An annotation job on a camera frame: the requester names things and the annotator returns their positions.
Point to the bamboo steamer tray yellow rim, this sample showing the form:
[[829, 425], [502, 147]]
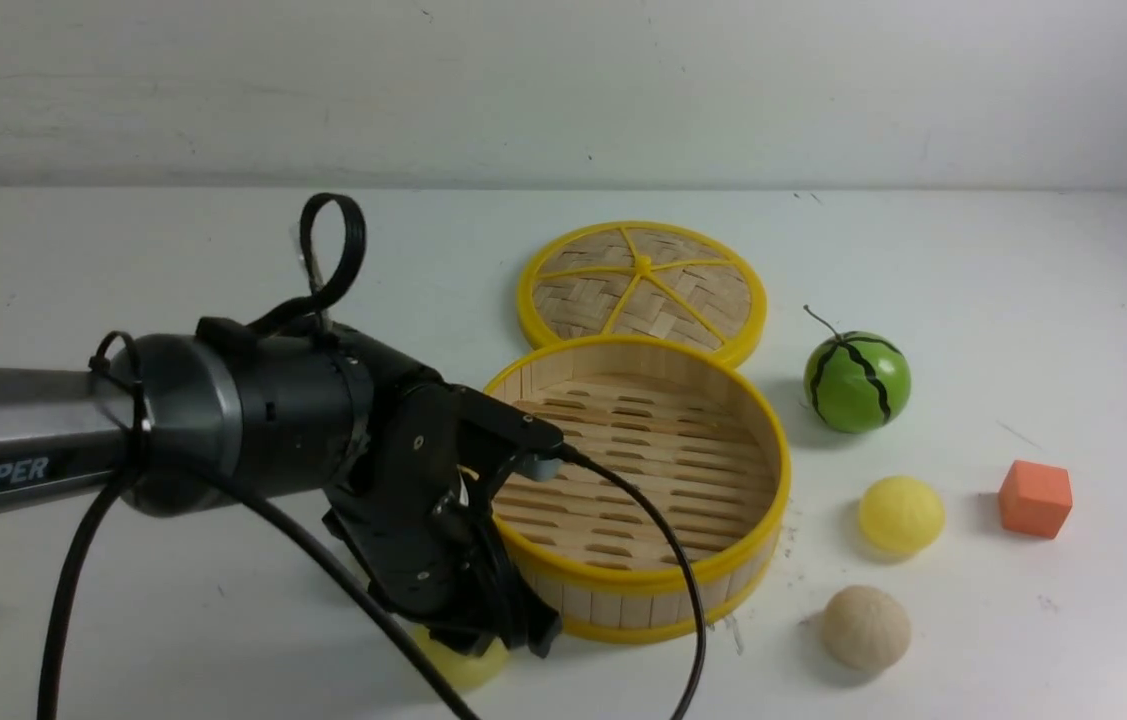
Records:
[[698, 439]]

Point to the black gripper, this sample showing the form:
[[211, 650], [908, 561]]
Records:
[[417, 513]]

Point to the orange foam cube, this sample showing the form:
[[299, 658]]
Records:
[[1035, 499]]

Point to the white bun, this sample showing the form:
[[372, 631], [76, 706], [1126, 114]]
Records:
[[866, 629]]

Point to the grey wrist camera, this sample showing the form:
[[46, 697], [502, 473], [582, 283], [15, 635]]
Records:
[[538, 467]]

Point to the yellow bun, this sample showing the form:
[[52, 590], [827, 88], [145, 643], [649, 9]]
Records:
[[463, 673], [900, 515]]

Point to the green toy watermelon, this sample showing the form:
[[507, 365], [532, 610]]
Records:
[[856, 382]]

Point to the woven bamboo steamer lid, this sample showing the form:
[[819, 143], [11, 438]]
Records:
[[643, 279]]

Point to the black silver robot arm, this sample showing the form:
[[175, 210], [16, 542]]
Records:
[[289, 414]]

